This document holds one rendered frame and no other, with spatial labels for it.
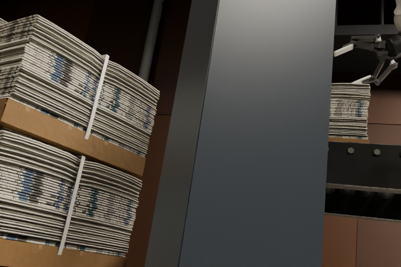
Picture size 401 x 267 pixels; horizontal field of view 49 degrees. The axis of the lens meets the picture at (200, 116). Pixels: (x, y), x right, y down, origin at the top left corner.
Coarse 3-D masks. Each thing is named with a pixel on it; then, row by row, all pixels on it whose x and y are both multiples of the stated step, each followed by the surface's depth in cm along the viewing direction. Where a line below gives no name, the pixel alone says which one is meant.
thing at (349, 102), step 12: (336, 84) 141; (348, 84) 139; (360, 84) 138; (336, 96) 139; (348, 96) 138; (360, 96) 137; (336, 108) 138; (348, 108) 137; (360, 108) 135; (336, 120) 136; (348, 120) 135; (360, 120) 134; (336, 132) 135; (348, 132) 134; (360, 132) 133
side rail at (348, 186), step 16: (336, 144) 121; (352, 144) 120; (368, 144) 119; (384, 144) 117; (336, 160) 119; (352, 160) 118; (368, 160) 117; (384, 160) 116; (400, 160) 115; (336, 176) 118; (352, 176) 117; (368, 176) 116; (384, 176) 115; (400, 176) 114; (384, 192) 117; (400, 192) 115
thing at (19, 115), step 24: (0, 120) 77; (24, 120) 80; (48, 120) 84; (72, 144) 89; (96, 144) 94; (0, 240) 75; (0, 264) 75; (24, 264) 78; (48, 264) 82; (72, 264) 87; (96, 264) 92; (120, 264) 97
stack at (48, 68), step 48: (0, 48) 89; (48, 48) 86; (0, 96) 80; (48, 96) 84; (96, 96) 94; (144, 96) 107; (0, 144) 77; (48, 144) 86; (144, 144) 106; (0, 192) 76; (48, 192) 84; (96, 192) 94; (48, 240) 86; (96, 240) 92
